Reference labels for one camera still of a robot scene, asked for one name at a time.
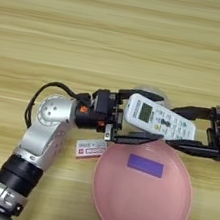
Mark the purple rectangular block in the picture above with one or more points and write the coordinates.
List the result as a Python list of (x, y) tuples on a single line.
[(145, 165)]

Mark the pink round plate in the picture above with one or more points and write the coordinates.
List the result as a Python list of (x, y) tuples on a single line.
[(140, 205)]

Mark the clear adhesive tape roll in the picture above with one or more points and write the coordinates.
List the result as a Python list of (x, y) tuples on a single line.
[(149, 88)]

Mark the small pink white box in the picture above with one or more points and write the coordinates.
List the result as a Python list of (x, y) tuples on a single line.
[(91, 148)]

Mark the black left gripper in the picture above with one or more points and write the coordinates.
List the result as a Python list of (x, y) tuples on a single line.
[(87, 116)]

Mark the left gripper labelled black box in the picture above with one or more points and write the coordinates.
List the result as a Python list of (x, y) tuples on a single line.
[(102, 102)]

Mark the white remote control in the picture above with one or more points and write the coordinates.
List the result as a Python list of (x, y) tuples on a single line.
[(161, 119)]

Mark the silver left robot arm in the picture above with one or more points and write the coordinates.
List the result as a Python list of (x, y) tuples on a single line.
[(39, 137)]

